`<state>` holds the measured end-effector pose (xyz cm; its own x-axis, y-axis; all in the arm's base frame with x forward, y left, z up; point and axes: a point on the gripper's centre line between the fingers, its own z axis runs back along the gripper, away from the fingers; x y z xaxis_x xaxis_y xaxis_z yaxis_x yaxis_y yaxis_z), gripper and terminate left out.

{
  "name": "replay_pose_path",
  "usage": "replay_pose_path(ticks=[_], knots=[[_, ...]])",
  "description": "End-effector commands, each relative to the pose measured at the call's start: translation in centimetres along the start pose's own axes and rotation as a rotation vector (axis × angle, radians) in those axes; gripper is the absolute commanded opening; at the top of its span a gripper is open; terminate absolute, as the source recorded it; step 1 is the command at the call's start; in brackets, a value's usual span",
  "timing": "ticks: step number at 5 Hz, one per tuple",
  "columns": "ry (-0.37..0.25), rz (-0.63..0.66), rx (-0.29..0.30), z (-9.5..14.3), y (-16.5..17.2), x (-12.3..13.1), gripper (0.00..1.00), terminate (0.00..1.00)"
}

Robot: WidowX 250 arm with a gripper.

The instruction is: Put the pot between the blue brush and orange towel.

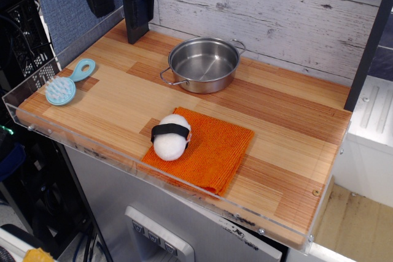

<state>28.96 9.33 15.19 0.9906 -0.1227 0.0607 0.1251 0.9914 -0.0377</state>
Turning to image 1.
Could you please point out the white metal box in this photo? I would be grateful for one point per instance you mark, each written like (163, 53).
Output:
(364, 162)

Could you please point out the clear acrylic table guard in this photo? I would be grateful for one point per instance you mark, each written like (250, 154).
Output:
(298, 122)

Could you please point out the stainless steel pot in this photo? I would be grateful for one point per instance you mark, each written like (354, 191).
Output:
(203, 65)

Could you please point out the light blue brush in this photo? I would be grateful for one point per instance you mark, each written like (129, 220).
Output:
(62, 90)

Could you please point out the stainless steel cabinet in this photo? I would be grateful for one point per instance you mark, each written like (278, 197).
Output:
(109, 191)

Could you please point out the white plush sushi toy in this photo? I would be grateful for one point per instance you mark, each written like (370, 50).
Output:
(170, 137)

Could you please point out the orange towel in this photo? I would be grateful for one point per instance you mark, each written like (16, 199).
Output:
(214, 153)

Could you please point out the blue fabric panel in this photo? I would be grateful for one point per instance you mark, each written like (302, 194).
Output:
(71, 22)

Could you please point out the black plastic crate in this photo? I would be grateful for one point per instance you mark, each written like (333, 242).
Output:
(25, 47)

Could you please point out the black vertical post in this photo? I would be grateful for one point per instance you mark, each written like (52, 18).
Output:
(376, 33)

